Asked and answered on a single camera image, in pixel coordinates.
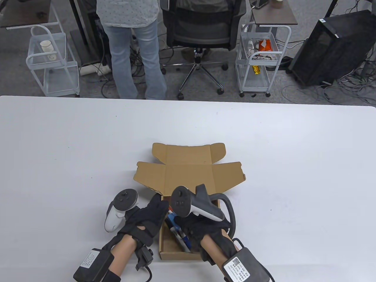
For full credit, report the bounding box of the person's right hand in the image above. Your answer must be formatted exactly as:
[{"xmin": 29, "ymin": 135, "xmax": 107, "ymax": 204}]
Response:
[{"xmin": 178, "ymin": 216, "xmax": 232, "ymax": 245}]

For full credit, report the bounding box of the person's left hand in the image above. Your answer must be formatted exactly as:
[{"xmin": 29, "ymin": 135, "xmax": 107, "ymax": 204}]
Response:
[{"xmin": 117, "ymin": 194, "xmax": 170, "ymax": 247}]

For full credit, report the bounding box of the blue marker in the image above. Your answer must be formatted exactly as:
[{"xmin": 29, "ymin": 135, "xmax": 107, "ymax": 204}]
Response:
[{"xmin": 169, "ymin": 223, "xmax": 192, "ymax": 253}]

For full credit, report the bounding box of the brown cardboard mailer box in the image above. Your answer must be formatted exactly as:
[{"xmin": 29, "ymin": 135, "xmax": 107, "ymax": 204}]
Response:
[{"xmin": 133, "ymin": 142, "xmax": 246, "ymax": 261}]

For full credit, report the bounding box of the person's right forearm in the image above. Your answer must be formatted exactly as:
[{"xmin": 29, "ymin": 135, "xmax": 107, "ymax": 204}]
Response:
[{"xmin": 200, "ymin": 232, "xmax": 240, "ymax": 266}]

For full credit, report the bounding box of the person's left forearm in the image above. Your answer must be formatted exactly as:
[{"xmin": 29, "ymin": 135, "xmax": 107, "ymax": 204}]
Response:
[{"xmin": 110, "ymin": 235, "xmax": 138, "ymax": 275}]

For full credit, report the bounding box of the black wrist sensor box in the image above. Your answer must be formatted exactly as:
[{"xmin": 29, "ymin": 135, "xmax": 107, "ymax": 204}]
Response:
[
  {"xmin": 73, "ymin": 248, "xmax": 115, "ymax": 282},
  {"xmin": 222, "ymin": 247, "xmax": 275, "ymax": 282}
]

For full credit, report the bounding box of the black mesh office chair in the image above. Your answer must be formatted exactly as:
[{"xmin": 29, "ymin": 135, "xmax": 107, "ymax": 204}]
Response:
[{"xmin": 161, "ymin": 0, "xmax": 247, "ymax": 100}]

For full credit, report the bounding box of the white grey handheld controller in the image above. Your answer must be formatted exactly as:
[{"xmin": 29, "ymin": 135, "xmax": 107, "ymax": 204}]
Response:
[
  {"xmin": 171, "ymin": 184, "xmax": 236, "ymax": 244},
  {"xmin": 104, "ymin": 188, "xmax": 139, "ymax": 232}
]

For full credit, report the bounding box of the white metal cart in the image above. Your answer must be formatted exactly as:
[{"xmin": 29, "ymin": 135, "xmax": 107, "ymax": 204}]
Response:
[
  {"xmin": 26, "ymin": 25, "xmax": 80, "ymax": 97},
  {"xmin": 235, "ymin": 22, "xmax": 292, "ymax": 98}
]

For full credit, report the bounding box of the white power strip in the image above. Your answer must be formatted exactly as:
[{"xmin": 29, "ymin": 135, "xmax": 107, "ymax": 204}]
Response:
[{"xmin": 80, "ymin": 64, "xmax": 111, "ymax": 76}]

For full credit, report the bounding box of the black desk leg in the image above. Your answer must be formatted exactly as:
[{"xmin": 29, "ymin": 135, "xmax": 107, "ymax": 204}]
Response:
[{"xmin": 70, "ymin": 0, "xmax": 102, "ymax": 63}]

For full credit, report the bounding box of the black computer tower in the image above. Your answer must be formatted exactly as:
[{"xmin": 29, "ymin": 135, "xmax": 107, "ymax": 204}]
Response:
[{"xmin": 288, "ymin": 10, "xmax": 376, "ymax": 88}]

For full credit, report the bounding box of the brown side table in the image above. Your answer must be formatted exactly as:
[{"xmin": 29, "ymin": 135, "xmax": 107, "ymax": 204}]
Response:
[{"xmin": 251, "ymin": 0, "xmax": 298, "ymax": 27}]

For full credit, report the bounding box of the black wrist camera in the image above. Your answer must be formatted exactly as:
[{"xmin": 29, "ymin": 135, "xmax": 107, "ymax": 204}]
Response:
[{"xmin": 135, "ymin": 246, "xmax": 154, "ymax": 271}]

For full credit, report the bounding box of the white red cable bundle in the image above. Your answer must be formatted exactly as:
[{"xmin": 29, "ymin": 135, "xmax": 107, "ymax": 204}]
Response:
[{"xmin": 250, "ymin": 52, "xmax": 275, "ymax": 62}]

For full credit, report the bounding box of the brown desk with white frame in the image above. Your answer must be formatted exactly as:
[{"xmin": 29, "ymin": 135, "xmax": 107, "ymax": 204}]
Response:
[{"xmin": 0, "ymin": 0, "xmax": 63, "ymax": 30}]

